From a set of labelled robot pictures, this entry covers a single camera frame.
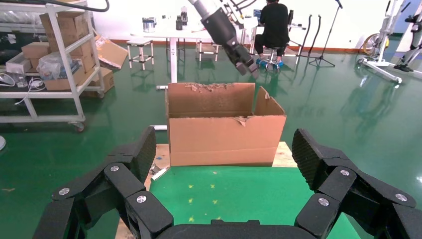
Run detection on white shelf cart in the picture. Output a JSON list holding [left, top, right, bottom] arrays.
[[0, 1, 106, 133]]

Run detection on large open cardboard carton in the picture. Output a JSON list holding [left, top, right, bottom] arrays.
[[166, 82, 287, 167]]

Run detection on white flat box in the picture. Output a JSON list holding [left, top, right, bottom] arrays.
[[5, 52, 33, 75]]

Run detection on green table cloth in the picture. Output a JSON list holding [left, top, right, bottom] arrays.
[[150, 166, 362, 239]]

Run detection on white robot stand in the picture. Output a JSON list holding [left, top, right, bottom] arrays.
[[357, 0, 422, 84]]

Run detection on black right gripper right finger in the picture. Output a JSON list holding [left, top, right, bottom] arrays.
[[292, 128, 422, 239]]

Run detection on yellow wheel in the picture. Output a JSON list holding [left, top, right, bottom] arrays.
[[362, 32, 390, 56]]

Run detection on black hoses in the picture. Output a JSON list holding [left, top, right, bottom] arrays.
[[298, 13, 322, 57]]

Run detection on clear plastic bag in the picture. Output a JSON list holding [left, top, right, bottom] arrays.
[[36, 52, 72, 81]]

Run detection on person in black clothes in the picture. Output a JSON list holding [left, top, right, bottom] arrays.
[[254, 0, 291, 57]]

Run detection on loose cardboard sheet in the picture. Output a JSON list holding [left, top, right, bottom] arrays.
[[95, 34, 129, 70]]

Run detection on white square stool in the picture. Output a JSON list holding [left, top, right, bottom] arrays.
[[197, 41, 220, 62], [126, 38, 155, 71]]

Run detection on black overhead cable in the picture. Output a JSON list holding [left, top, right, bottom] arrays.
[[0, 0, 110, 13]]

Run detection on brown box with print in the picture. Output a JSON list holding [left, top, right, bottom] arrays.
[[82, 67, 115, 99]]

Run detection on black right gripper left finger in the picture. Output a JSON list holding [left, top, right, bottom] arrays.
[[33, 126, 174, 239]]

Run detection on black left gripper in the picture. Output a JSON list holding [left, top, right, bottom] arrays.
[[201, 8, 260, 80]]

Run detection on silver metal bar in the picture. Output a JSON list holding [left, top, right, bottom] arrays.
[[151, 166, 171, 181]]

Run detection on wide brown storage box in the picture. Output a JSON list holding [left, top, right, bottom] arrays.
[[43, 65, 87, 92]]

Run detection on chrome stool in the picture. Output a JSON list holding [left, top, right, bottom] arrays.
[[260, 46, 284, 71]]

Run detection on white table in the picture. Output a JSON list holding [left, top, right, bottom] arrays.
[[130, 28, 258, 131]]

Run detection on black tripod stand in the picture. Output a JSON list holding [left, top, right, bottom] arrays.
[[308, 0, 343, 68]]

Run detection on small brown storage box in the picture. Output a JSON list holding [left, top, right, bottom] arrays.
[[21, 42, 51, 60]]

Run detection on large brown storage box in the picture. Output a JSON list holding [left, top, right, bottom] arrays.
[[39, 11, 90, 44]]

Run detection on white cables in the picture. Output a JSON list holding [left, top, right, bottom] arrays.
[[0, 72, 46, 106]]

